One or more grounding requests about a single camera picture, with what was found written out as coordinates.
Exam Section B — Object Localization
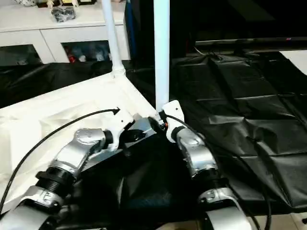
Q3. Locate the white plastic table leg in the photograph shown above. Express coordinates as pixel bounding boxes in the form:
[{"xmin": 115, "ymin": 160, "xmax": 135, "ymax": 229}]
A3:
[
  {"xmin": 153, "ymin": 0, "xmax": 171, "ymax": 111},
  {"xmin": 101, "ymin": 0, "xmax": 127, "ymax": 80}
]

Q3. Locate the white plastic table top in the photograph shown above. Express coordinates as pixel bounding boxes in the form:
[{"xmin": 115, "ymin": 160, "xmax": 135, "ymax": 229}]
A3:
[{"xmin": 0, "ymin": 71, "xmax": 164, "ymax": 214}]

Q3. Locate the black glossy mat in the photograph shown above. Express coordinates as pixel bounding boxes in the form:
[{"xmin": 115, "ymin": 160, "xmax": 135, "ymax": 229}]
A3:
[{"xmin": 0, "ymin": 51, "xmax": 307, "ymax": 227}]

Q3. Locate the long black bar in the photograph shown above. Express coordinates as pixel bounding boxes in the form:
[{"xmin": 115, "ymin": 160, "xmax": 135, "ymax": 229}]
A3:
[{"xmin": 195, "ymin": 36, "xmax": 307, "ymax": 46}]

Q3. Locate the bag of black parts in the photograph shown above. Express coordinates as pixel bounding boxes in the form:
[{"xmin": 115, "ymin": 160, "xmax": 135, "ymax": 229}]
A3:
[{"xmin": 50, "ymin": 6, "xmax": 77, "ymax": 24}]

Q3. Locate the black framed plaque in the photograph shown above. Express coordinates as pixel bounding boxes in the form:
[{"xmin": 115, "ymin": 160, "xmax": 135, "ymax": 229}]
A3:
[
  {"xmin": 61, "ymin": 0, "xmax": 97, "ymax": 6},
  {"xmin": 36, "ymin": 0, "xmax": 62, "ymax": 8}
]

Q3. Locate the white sideboard cabinet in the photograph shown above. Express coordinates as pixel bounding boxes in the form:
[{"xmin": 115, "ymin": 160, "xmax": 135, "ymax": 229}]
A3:
[{"xmin": 0, "ymin": 4, "xmax": 132, "ymax": 65}]

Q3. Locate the white flat panel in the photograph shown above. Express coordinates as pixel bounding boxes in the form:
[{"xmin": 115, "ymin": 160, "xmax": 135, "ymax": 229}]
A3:
[{"xmin": 279, "ymin": 48, "xmax": 307, "ymax": 73}]

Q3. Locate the white polka dot object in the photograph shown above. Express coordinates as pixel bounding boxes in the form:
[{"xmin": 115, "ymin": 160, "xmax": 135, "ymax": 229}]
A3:
[{"xmin": 13, "ymin": 0, "xmax": 37, "ymax": 7}]

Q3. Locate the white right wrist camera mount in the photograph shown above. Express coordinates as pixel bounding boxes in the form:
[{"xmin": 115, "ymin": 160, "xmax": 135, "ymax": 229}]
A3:
[{"xmin": 162, "ymin": 100, "xmax": 185, "ymax": 144}]

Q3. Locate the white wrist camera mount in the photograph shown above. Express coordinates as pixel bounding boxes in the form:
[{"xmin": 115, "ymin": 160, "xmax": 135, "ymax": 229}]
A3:
[
  {"xmin": 107, "ymin": 112, "xmax": 135, "ymax": 152},
  {"xmin": 162, "ymin": 100, "xmax": 185, "ymax": 144}
]

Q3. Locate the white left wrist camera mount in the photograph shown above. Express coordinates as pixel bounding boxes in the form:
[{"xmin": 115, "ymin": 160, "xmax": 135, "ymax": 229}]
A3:
[{"xmin": 107, "ymin": 112, "xmax": 135, "ymax": 152}]

